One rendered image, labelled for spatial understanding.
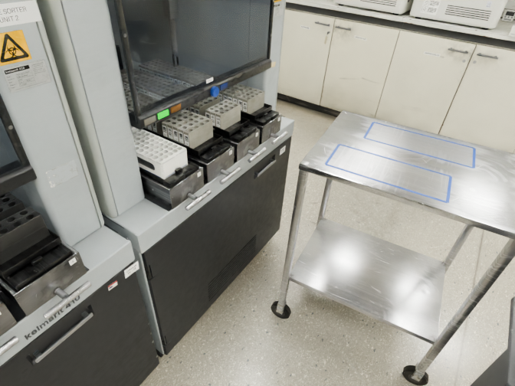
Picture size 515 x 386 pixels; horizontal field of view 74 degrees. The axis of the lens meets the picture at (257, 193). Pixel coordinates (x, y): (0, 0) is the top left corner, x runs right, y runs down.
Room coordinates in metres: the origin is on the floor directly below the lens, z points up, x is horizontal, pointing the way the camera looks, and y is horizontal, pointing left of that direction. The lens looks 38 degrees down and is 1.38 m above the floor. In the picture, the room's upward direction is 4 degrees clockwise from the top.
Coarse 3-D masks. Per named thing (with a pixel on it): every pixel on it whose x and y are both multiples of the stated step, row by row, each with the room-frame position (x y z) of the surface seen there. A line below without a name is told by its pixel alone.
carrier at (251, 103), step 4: (256, 92) 1.23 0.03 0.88; (260, 92) 1.24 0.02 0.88; (248, 96) 1.18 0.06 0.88; (252, 96) 1.20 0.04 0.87; (256, 96) 1.20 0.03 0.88; (260, 96) 1.22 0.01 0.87; (244, 100) 1.15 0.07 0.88; (248, 100) 1.15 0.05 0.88; (252, 100) 1.18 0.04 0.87; (256, 100) 1.20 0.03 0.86; (260, 100) 1.22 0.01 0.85; (244, 104) 1.15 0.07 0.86; (248, 104) 1.16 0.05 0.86; (252, 104) 1.18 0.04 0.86; (256, 104) 1.20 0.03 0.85; (260, 104) 1.22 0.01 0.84; (244, 108) 1.15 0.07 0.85; (248, 108) 1.16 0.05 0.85; (252, 108) 1.18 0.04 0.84; (256, 108) 1.20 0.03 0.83; (260, 108) 1.22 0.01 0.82; (244, 112) 1.15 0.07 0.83; (248, 112) 1.16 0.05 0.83; (252, 112) 1.18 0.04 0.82
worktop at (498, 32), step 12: (288, 0) 3.21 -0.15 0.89; (300, 0) 3.15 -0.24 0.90; (312, 0) 3.19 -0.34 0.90; (324, 0) 3.23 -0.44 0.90; (348, 12) 2.94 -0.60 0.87; (360, 12) 2.89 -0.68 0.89; (372, 12) 2.84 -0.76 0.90; (384, 12) 2.87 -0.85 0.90; (408, 12) 2.94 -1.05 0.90; (420, 24) 2.66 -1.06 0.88; (432, 24) 2.62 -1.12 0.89; (444, 24) 2.60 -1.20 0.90; (456, 24) 2.63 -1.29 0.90; (504, 24) 2.75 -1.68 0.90; (492, 36) 2.43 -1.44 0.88; (504, 36) 2.39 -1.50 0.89
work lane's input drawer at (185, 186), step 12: (180, 168) 0.78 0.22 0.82; (192, 168) 0.80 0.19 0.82; (144, 180) 0.76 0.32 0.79; (156, 180) 0.75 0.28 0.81; (168, 180) 0.74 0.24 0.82; (180, 180) 0.75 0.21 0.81; (192, 180) 0.78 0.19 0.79; (156, 192) 0.74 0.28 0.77; (168, 192) 0.71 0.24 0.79; (180, 192) 0.74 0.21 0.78; (192, 192) 0.78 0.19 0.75; (204, 192) 0.77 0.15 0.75; (192, 204) 0.72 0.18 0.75
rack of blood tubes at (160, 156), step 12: (144, 132) 0.91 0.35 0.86; (144, 144) 0.84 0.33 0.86; (156, 144) 0.84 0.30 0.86; (168, 144) 0.85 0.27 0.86; (144, 156) 0.77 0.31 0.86; (156, 156) 0.78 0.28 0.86; (168, 156) 0.78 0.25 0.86; (180, 156) 0.80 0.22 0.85; (144, 168) 0.78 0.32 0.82; (156, 168) 0.75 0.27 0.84; (168, 168) 0.76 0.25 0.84
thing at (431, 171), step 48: (336, 144) 0.99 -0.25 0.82; (384, 144) 1.01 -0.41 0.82; (432, 144) 1.03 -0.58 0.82; (384, 192) 0.75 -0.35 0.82; (432, 192) 0.76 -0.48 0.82; (480, 192) 0.77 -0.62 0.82; (288, 240) 0.86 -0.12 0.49; (336, 240) 1.08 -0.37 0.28; (384, 240) 1.10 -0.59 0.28; (336, 288) 0.83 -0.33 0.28; (384, 288) 0.84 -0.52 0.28; (432, 288) 0.86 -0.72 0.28; (480, 288) 0.61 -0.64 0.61; (432, 336) 0.65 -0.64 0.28
